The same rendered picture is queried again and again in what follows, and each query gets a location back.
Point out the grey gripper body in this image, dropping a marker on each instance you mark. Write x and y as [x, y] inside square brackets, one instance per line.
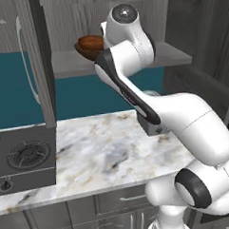
[153, 129]

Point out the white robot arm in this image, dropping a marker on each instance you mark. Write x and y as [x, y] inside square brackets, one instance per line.
[199, 131]

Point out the brown bowl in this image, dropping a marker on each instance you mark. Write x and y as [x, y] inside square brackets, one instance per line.
[87, 46]

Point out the dark grey cabinet door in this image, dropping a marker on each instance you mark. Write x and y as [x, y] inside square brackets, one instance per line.
[217, 35]

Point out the grey drawer front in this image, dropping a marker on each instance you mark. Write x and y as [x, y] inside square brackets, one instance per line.
[108, 202]

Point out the grey base cupboard door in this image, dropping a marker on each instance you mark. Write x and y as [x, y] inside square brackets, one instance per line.
[150, 220]
[33, 222]
[103, 226]

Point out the dark grey hob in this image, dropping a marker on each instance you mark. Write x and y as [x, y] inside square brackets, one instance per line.
[25, 156]

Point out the black hob knob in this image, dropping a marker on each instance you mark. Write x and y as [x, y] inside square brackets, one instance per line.
[6, 185]

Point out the open grey wall cabinet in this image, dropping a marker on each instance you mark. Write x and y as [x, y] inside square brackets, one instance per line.
[78, 62]

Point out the grey closed wall cupboard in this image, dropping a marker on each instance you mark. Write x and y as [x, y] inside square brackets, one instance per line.
[1, 33]

